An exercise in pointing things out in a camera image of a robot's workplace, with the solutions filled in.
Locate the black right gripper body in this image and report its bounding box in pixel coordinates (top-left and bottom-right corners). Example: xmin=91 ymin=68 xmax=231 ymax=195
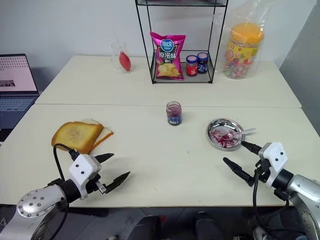
xmin=253 ymin=159 xmax=273 ymax=185

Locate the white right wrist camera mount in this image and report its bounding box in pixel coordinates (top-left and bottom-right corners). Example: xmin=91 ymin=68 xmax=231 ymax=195
xmin=258 ymin=141 xmax=287 ymax=189

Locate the red lid jar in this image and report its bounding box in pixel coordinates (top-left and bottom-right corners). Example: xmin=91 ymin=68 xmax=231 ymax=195
xmin=185 ymin=54 xmax=199 ymax=77

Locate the pink potato chips bag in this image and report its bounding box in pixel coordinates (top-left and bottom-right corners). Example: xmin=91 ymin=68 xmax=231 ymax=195
xmin=149 ymin=31 xmax=187 ymax=82

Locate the dark rounded shape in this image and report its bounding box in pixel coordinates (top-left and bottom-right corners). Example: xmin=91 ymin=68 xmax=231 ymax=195
xmin=194 ymin=211 xmax=224 ymax=240
xmin=124 ymin=215 xmax=161 ymax=240

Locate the metal spoon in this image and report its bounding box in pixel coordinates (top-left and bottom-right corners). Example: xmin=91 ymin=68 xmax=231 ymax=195
xmin=225 ymin=127 xmax=257 ymax=141

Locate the open laptop computer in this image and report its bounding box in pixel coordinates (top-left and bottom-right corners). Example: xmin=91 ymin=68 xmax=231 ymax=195
xmin=0 ymin=53 xmax=41 ymax=137

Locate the closed jam jar blue label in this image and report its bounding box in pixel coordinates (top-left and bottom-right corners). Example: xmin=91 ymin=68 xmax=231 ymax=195
xmin=196 ymin=52 xmax=210 ymax=75

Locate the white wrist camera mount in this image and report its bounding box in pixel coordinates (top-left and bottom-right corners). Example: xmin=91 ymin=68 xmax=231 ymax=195
xmin=68 ymin=153 xmax=103 ymax=201
xmin=258 ymin=141 xmax=287 ymax=189

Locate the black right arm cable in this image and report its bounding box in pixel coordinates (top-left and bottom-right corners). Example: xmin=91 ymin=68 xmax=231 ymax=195
xmin=251 ymin=162 xmax=294 ymax=237

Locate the white bread slice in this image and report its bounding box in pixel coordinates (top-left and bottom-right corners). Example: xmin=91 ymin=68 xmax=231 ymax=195
xmin=81 ymin=118 xmax=115 ymax=151

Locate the red object in glass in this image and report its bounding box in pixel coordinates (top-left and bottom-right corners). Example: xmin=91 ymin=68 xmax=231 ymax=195
xmin=118 ymin=50 xmax=133 ymax=73

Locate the round metal plate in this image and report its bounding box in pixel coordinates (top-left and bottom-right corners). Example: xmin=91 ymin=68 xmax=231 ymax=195
xmin=205 ymin=117 xmax=245 ymax=151

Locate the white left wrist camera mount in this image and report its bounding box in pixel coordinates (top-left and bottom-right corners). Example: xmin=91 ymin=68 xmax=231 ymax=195
xmin=68 ymin=153 xmax=103 ymax=201

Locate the candy jar orange lid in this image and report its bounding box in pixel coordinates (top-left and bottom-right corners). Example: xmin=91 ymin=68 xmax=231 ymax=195
xmin=222 ymin=22 xmax=265 ymax=81

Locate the open jam jar blue label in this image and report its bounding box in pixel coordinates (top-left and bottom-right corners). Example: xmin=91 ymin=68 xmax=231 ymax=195
xmin=165 ymin=100 xmax=183 ymax=126

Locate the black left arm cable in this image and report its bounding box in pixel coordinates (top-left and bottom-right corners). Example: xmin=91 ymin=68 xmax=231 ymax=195
xmin=52 ymin=143 xmax=79 ymax=181

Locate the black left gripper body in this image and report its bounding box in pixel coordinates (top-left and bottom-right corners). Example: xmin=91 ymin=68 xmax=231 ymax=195
xmin=85 ymin=172 xmax=108 ymax=195

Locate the red sauce smear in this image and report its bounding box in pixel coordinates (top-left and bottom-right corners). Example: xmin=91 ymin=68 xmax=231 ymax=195
xmin=210 ymin=128 xmax=238 ymax=149

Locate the toasted bread slice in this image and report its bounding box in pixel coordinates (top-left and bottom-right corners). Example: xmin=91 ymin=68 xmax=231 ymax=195
xmin=51 ymin=121 xmax=104 ymax=155

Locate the black wire shelf rack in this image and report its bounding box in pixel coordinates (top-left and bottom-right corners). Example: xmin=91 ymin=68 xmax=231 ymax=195
xmin=134 ymin=0 xmax=229 ymax=85

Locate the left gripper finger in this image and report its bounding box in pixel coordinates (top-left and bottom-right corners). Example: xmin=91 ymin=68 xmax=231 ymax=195
xmin=104 ymin=171 xmax=132 ymax=195
xmin=94 ymin=152 xmax=116 ymax=165

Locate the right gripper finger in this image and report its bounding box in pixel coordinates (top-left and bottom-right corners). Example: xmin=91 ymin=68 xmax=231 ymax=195
xmin=240 ymin=141 xmax=262 ymax=155
xmin=222 ymin=157 xmax=255 ymax=188

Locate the clear glass cup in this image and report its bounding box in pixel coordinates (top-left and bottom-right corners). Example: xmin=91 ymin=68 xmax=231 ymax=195
xmin=110 ymin=41 xmax=134 ymax=76

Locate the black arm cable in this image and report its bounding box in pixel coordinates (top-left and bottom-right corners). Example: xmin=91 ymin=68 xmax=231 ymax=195
xmin=251 ymin=162 xmax=294 ymax=237
xmin=52 ymin=143 xmax=79 ymax=181

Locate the candy jar in plastic bag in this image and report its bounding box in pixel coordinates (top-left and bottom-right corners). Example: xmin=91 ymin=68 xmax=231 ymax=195
xmin=211 ymin=0 xmax=274 ymax=81

